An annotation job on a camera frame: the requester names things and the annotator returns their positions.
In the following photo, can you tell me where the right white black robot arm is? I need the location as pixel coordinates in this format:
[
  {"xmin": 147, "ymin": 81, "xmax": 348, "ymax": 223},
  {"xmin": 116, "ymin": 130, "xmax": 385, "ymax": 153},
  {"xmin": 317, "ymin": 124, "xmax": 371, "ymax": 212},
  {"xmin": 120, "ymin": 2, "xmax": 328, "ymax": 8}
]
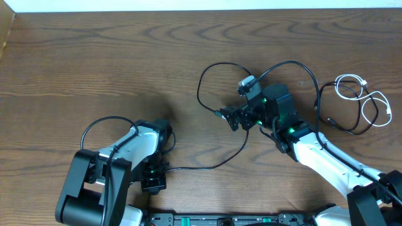
[{"xmin": 216, "ymin": 105, "xmax": 401, "ymax": 225}]

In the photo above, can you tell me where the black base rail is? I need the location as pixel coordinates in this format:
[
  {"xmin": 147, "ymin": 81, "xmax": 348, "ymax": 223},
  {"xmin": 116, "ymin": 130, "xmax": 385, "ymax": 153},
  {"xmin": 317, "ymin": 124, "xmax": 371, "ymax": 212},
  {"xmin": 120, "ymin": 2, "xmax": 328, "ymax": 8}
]
[{"xmin": 140, "ymin": 213, "xmax": 317, "ymax": 226}]

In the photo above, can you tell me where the black USB cable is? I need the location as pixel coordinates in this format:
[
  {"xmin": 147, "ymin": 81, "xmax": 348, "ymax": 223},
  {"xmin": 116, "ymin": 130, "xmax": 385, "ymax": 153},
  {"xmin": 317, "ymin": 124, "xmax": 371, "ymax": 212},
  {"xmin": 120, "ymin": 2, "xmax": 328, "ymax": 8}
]
[
  {"xmin": 165, "ymin": 62, "xmax": 254, "ymax": 173},
  {"xmin": 313, "ymin": 80, "xmax": 380, "ymax": 136}
]

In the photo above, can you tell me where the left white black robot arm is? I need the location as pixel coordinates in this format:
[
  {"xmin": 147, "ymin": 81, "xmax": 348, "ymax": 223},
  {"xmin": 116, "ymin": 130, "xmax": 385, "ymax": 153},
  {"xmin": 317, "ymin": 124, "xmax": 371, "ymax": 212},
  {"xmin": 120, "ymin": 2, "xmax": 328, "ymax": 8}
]
[{"xmin": 55, "ymin": 119, "xmax": 173, "ymax": 226}]

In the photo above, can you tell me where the white USB cable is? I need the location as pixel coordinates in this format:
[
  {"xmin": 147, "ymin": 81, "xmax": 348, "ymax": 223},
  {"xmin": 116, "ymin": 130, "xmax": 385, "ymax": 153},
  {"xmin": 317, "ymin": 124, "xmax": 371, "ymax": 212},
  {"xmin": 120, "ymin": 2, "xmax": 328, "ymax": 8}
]
[{"xmin": 334, "ymin": 73, "xmax": 393, "ymax": 127}]

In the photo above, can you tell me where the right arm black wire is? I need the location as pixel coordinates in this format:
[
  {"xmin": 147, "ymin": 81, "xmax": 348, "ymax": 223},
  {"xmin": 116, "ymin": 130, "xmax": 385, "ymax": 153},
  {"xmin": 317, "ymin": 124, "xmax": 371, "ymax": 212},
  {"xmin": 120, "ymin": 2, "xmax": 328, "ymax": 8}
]
[{"xmin": 256, "ymin": 60, "xmax": 402, "ymax": 205}]

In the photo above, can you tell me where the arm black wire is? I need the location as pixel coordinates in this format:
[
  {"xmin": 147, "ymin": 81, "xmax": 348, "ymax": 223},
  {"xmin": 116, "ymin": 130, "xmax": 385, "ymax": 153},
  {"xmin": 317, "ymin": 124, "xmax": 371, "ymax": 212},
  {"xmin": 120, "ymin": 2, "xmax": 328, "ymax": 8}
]
[
  {"xmin": 256, "ymin": 60, "xmax": 402, "ymax": 205},
  {"xmin": 80, "ymin": 116, "xmax": 141, "ymax": 226}
]

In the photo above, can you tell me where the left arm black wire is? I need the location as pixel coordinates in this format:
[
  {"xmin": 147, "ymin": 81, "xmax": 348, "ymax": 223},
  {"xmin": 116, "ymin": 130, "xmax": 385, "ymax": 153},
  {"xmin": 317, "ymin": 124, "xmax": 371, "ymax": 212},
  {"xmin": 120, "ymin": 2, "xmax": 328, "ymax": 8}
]
[{"xmin": 80, "ymin": 116, "xmax": 141, "ymax": 226}]

